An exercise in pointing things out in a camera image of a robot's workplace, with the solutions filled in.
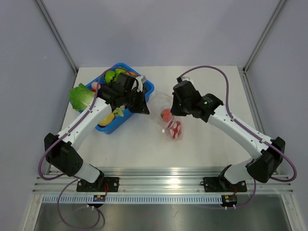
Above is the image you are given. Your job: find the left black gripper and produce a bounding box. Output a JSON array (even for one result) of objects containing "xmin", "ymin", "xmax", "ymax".
[{"xmin": 123, "ymin": 89, "xmax": 150, "ymax": 115}]

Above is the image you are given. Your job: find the clear dotted zip bag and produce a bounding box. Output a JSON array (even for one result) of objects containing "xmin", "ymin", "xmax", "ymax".
[{"xmin": 146, "ymin": 91, "xmax": 183, "ymax": 141}]

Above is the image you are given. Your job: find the pink peach toy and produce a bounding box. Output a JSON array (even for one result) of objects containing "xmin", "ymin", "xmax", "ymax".
[{"xmin": 160, "ymin": 108, "xmax": 173, "ymax": 123}]

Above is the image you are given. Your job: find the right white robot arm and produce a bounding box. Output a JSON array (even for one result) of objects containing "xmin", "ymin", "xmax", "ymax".
[{"xmin": 171, "ymin": 80, "xmax": 285, "ymax": 192}]

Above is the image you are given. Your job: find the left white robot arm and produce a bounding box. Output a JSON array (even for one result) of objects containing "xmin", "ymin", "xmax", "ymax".
[{"xmin": 44, "ymin": 73, "xmax": 150, "ymax": 192}]

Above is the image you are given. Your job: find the white cauliflower toy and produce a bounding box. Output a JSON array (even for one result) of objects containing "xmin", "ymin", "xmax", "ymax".
[{"xmin": 113, "ymin": 107, "xmax": 124, "ymax": 117}]

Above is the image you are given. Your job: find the blue plastic bin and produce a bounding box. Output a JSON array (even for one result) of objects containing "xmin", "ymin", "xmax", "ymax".
[{"xmin": 69, "ymin": 63, "xmax": 154, "ymax": 135}]

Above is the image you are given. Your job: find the yellow pear toy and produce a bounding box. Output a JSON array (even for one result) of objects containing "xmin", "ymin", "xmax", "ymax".
[{"xmin": 98, "ymin": 113, "xmax": 115, "ymax": 127}]

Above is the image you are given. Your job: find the green bumpy fruit toy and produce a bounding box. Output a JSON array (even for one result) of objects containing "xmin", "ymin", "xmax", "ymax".
[{"xmin": 115, "ymin": 68, "xmax": 127, "ymax": 76}]

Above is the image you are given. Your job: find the green apple toy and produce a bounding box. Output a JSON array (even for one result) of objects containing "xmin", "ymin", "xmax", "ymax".
[{"xmin": 104, "ymin": 71, "xmax": 116, "ymax": 84}]

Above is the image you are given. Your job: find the pink egg toy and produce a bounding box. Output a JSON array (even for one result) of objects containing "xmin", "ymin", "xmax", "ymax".
[{"xmin": 91, "ymin": 82, "xmax": 100, "ymax": 89}]

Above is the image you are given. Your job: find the green lettuce toy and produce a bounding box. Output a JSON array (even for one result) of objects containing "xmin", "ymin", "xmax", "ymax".
[{"xmin": 69, "ymin": 83, "xmax": 95, "ymax": 111}]

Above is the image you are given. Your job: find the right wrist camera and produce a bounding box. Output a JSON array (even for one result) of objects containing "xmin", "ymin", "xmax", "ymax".
[{"xmin": 177, "ymin": 77, "xmax": 191, "ymax": 83}]

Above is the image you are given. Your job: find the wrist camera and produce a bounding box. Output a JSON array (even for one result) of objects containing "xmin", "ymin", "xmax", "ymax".
[
  {"xmin": 135, "ymin": 76, "xmax": 147, "ymax": 92},
  {"xmin": 177, "ymin": 77, "xmax": 191, "ymax": 83}
]

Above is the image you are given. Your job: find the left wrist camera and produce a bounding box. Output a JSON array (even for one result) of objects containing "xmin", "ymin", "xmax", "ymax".
[{"xmin": 135, "ymin": 76, "xmax": 147, "ymax": 92}]

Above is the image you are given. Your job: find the aluminium rail frame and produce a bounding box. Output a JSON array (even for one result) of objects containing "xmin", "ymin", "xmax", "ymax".
[{"xmin": 32, "ymin": 167, "xmax": 294, "ymax": 195}]

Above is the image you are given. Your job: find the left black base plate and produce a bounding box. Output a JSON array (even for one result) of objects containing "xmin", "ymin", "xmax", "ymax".
[{"xmin": 76, "ymin": 177, "xmax": 120, "ymax": 193}]

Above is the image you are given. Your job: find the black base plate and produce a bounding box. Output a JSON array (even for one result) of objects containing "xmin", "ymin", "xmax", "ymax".
[
  {"xmin": 200, "ymin": 177, "xmax": 247, "ymax": 193},
  {"xmin": 76, "ymin": 177, "xmax": 120, "ymax": 193}
]

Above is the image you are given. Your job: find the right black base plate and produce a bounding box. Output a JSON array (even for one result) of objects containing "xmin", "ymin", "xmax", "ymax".
[{"xmin": 200, "ymin": 177, "xmax": 247, "ymax": 193}]

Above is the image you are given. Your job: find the slotted white cable duct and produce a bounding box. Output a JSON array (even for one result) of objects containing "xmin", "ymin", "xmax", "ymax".
[{"xmin": 42, "ymin": 194, "xmax": 236, "ymax": 205}]

